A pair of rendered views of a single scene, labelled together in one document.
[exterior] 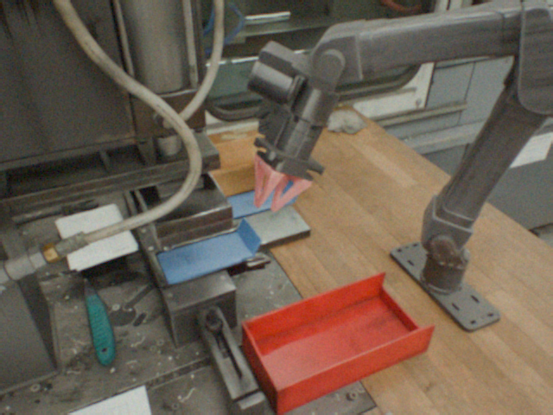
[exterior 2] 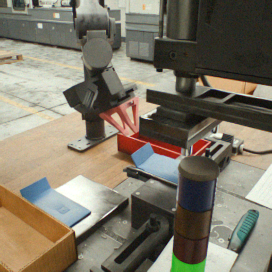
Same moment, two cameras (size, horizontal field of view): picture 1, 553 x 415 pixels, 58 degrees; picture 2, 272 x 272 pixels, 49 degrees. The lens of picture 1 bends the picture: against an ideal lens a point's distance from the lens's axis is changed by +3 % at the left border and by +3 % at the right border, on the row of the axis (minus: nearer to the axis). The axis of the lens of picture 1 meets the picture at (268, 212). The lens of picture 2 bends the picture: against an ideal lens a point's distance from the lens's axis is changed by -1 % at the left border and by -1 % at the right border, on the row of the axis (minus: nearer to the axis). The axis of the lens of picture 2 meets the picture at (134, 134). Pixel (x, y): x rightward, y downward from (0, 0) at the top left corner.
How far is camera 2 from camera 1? 1.07 m
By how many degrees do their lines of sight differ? 94
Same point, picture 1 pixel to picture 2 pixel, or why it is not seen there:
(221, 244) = (154, 167)
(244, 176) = (34, 211)
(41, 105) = not seen: outside the picture
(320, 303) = not seen: hidden behind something
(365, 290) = (127, 144)
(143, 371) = (239, 203)
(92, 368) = (262, 223)
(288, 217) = (71, 186)
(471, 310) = (110, 129)
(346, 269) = (103, 162)
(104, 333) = (246, 218)
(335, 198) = (26, 181)
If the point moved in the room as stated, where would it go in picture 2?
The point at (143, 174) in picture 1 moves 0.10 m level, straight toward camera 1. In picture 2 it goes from (215, 92) to (241, 82)
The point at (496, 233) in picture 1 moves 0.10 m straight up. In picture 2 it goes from (44, 130) to (41, 104)
